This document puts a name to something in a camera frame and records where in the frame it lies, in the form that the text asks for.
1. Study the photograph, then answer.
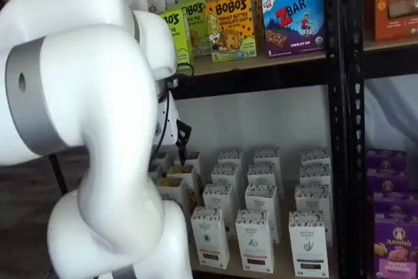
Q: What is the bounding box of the yellow Bobo's peanut butter box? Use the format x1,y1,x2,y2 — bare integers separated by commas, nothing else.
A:
204,0,258,64

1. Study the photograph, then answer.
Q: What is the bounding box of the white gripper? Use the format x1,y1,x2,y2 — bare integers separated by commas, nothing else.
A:
152,90,193,167

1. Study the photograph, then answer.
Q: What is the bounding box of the purple Annie's box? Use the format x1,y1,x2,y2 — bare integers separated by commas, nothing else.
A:
365,169,411,199
371,191,418,224
365,149,409,176
373,215,418,279

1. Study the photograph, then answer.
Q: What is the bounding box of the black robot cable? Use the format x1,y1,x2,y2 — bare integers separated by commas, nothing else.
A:
148,61,195,175

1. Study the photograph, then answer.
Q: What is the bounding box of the white box black strip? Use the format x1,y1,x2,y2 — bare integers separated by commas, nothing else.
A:
289,210,329,278
299,163,331,189
295,183,334,248
300,148,331,167

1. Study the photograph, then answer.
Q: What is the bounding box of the purely elizabeth yellow label box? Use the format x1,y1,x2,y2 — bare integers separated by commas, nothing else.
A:
155,176,201,210
178,151,202,171
166,165,199,191

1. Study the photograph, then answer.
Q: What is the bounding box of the white box pink strip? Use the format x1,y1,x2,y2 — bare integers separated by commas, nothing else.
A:
253,148,281,169
234,209,276,273
244,183,279,244
247,163,283,192

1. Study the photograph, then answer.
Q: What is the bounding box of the blue Z Bar box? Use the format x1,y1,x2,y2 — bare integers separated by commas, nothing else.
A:
261,0,327,59

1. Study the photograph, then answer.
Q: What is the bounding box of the orange snack box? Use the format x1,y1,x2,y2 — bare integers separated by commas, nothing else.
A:
374,0,418,42

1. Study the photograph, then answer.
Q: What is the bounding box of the white tarp teal stripe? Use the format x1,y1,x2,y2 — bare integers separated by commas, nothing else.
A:
364,74,418,154

